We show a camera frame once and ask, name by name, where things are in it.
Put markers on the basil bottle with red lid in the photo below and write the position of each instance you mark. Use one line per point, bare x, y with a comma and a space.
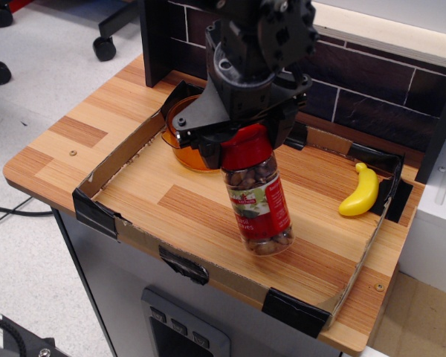
250, 172

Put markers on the grey control panel with buttons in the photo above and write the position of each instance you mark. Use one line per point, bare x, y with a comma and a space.
173, 331

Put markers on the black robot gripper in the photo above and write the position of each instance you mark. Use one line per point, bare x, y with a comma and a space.
253, 76

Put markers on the black equipment bottom left corner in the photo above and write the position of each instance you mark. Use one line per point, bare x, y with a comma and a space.
15, 340

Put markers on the white side cabinet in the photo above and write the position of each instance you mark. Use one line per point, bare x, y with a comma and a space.
423, 256

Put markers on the dark brick pattern backsplash panel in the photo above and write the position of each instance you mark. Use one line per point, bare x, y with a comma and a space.
394, 102

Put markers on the cardboard fence with black tape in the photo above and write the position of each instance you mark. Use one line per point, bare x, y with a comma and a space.
331, 281

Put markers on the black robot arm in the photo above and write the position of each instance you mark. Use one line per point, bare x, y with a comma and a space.
248, 12

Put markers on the yellow toy banana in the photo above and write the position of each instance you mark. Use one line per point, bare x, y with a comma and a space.
365, 194

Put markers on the black office chair base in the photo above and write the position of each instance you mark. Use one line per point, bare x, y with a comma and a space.
103, 45

